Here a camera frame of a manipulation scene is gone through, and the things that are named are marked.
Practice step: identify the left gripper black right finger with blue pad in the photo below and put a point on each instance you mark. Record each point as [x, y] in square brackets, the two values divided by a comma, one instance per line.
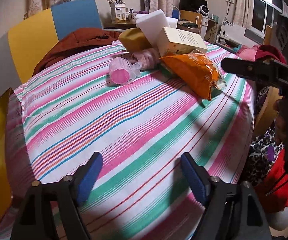
[232, 211]

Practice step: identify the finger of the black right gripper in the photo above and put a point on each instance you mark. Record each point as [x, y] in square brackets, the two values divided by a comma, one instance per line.
[273, 73]

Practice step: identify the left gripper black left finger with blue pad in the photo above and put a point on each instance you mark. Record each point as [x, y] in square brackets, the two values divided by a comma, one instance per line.
[35, 218]

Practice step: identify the orange snack bag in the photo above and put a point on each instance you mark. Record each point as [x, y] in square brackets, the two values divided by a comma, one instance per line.
[197, 70]

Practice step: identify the cream printed carton box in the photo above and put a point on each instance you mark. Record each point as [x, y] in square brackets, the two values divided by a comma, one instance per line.
[177, 41]

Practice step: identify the white foam sponge block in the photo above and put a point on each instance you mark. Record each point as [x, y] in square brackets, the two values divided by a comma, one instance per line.
[152, 24]

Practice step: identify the mustard yellow sponge block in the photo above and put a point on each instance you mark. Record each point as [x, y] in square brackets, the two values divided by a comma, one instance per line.
[134, 40]

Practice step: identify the pink hair roller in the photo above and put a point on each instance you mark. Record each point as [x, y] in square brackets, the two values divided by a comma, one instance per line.
[123, 72]

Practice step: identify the pink striped sock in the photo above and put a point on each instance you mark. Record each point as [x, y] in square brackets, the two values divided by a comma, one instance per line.
[148, 58]

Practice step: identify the right side window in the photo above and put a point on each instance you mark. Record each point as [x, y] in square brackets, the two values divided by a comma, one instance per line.
[265, 12]

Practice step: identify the wooden side desk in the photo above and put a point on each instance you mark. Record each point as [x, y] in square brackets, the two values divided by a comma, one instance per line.
[199, 24]

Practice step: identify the striped pink green tablecloth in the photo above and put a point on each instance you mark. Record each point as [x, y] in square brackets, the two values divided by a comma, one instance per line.
[61, 116]

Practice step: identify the grey yellow blue chair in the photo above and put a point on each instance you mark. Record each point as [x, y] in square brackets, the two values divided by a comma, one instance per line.
[24, 45]

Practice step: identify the white box with pens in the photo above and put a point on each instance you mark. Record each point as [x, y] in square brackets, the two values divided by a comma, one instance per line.
[118, 11]

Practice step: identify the dark red jacket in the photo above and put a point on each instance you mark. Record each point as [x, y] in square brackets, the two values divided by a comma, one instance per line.
[80, 40]

